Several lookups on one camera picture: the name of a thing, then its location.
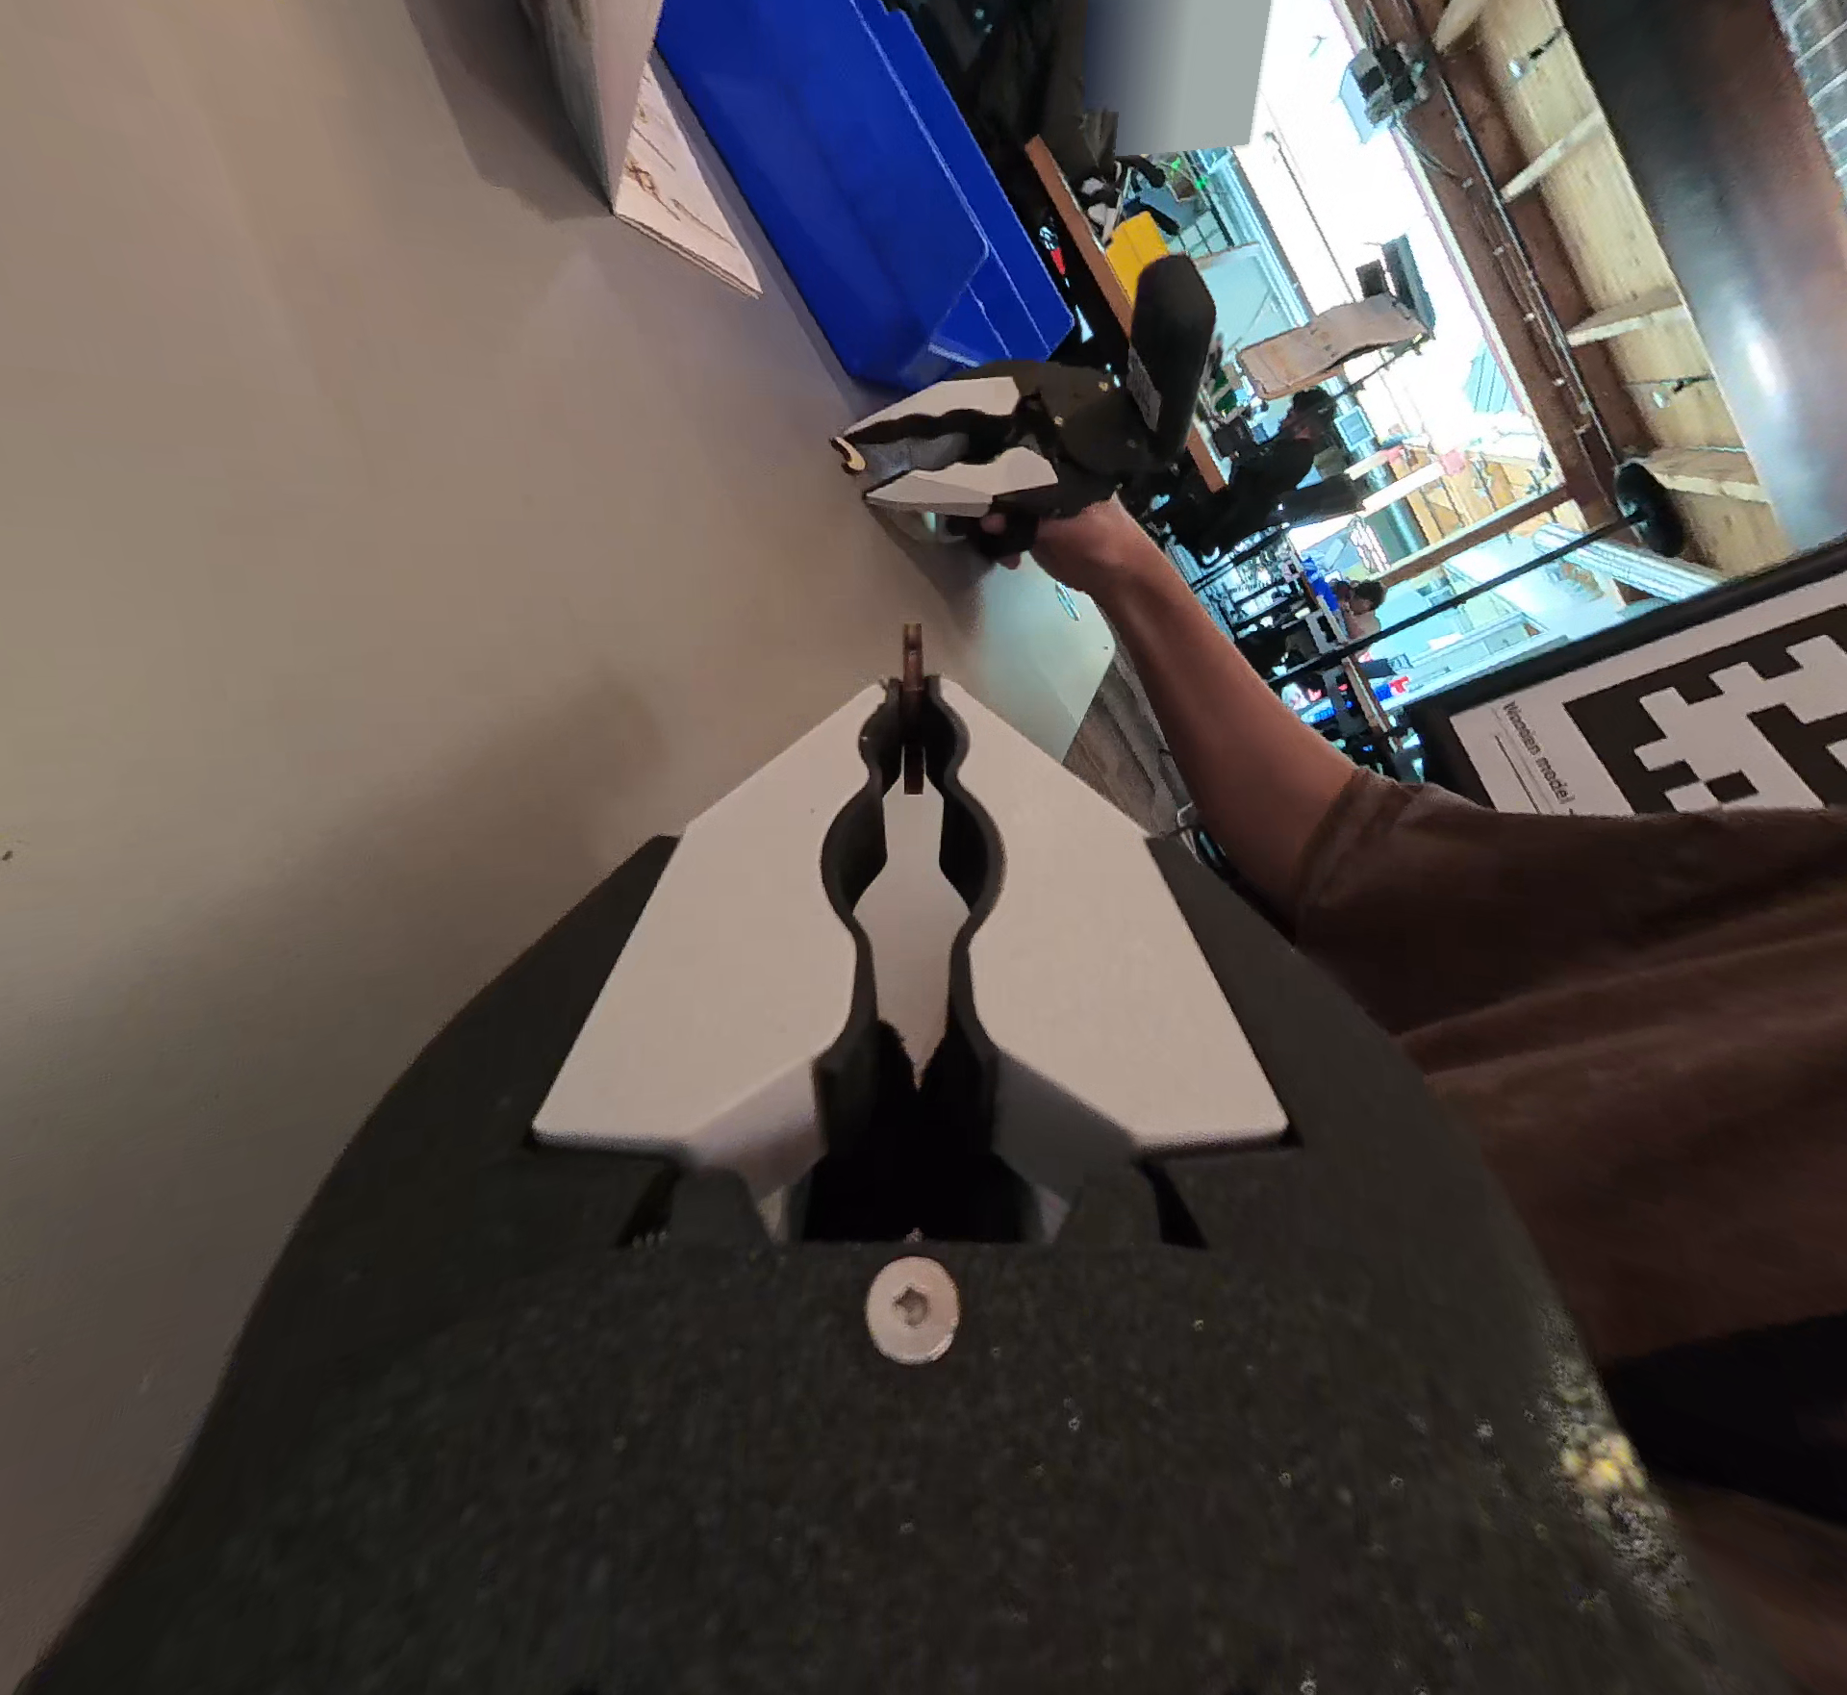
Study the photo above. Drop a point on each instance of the white instruction booklet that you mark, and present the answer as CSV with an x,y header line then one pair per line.
x,y
576,22

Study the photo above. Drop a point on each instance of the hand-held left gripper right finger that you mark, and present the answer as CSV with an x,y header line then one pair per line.
x,y
1112,1003

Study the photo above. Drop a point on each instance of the small wooden arch piece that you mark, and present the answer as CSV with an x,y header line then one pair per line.
x,y
852,454

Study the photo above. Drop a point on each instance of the round wooden gear part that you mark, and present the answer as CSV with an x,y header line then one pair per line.
x,y
912,714

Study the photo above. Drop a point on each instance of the framed black-white marker sign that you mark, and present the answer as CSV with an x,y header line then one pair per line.
x,y
1529,743

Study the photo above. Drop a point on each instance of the person's right forearm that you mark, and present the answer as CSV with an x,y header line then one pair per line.
x,y
1197,698

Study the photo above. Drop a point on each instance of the blue plastic bin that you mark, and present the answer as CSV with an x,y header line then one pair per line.
x,y
836,136

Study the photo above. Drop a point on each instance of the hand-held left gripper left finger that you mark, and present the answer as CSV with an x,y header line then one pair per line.
x,y
693,987

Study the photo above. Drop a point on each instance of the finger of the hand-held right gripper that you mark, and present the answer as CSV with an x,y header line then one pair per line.
x,y
953,396
995,483

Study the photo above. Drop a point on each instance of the person's right hand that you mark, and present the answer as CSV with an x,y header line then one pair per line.
x,y
1088,534

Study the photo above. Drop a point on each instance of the cardboard structure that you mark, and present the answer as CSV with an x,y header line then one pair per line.
x,y
1327,345

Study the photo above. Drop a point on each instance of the black floor lamp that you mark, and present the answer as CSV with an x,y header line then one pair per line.
x,y
1657,505

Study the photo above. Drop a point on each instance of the yellow plastic bin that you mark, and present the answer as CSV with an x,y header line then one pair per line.
x,y
1139,252

